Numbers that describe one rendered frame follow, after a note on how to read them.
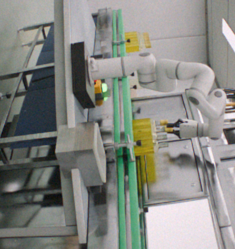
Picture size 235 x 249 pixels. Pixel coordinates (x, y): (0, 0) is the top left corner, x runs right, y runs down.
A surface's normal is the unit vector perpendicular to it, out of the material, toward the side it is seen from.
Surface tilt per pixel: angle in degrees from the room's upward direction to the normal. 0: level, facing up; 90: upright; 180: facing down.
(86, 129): 90
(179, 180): 90
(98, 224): 90
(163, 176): 90
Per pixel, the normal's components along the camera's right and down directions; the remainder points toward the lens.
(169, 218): -0.15, -0.76
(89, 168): 0.01, 0.65
